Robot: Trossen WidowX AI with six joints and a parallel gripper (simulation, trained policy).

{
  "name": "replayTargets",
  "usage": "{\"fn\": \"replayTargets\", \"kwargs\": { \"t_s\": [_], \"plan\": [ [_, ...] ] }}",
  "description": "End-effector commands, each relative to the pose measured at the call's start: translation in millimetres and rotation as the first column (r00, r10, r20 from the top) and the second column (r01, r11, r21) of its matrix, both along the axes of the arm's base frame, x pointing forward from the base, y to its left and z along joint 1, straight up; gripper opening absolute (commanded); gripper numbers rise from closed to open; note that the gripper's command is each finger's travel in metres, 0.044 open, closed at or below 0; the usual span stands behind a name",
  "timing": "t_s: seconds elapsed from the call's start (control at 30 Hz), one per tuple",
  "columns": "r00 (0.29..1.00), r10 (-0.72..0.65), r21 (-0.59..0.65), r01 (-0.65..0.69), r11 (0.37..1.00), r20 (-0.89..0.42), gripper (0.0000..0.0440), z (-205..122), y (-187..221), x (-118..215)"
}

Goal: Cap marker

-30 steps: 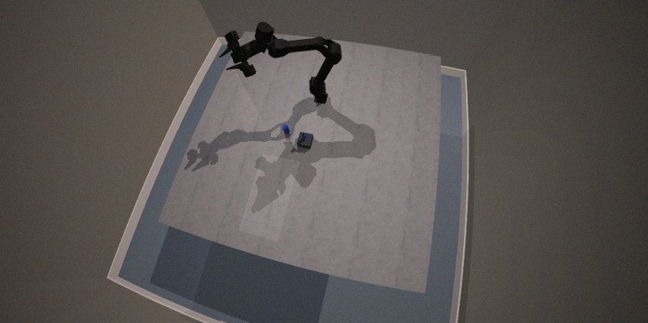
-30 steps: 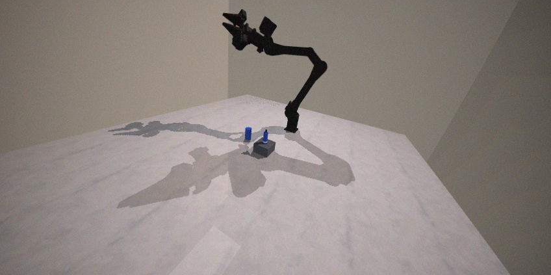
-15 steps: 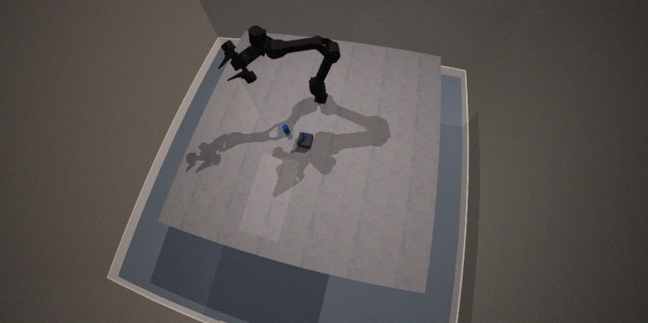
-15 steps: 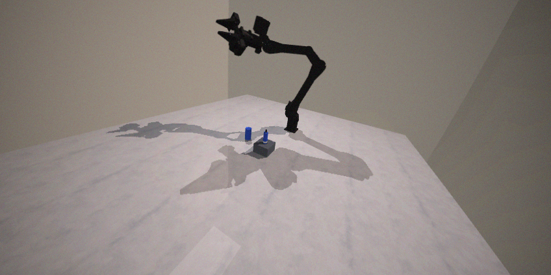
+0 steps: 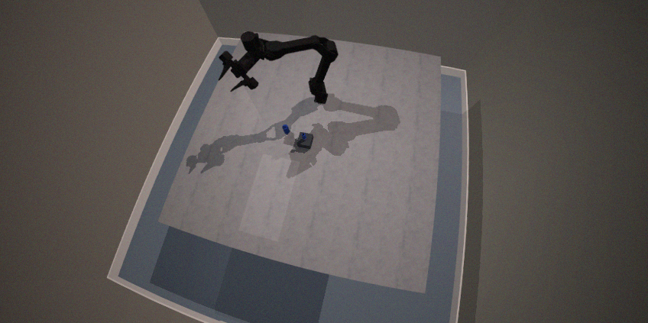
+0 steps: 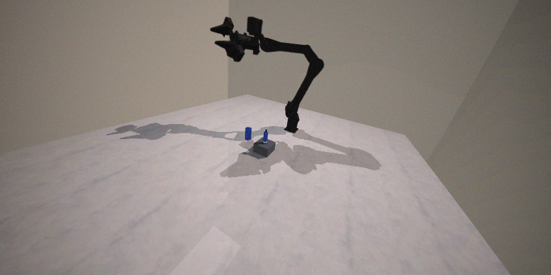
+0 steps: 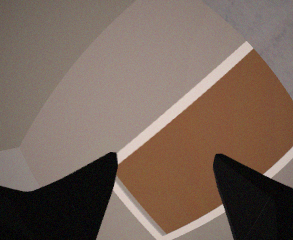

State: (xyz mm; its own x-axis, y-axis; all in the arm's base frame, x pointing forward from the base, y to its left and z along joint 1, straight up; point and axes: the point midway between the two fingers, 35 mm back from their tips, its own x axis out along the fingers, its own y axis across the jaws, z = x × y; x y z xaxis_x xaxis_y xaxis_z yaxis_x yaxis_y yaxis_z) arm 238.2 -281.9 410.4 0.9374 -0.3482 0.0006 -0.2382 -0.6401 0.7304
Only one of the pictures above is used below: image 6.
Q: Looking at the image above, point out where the dark blue cylinder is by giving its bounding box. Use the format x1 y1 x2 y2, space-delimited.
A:
245 127 251 140

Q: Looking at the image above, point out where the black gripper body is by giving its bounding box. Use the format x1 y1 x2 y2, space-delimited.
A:
223 17 250 62

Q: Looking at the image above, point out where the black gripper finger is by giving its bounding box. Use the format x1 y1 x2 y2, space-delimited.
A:
214 40 237 56
211 21 229 37

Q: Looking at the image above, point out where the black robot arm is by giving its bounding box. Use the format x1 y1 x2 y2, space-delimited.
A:
247 16 324 133

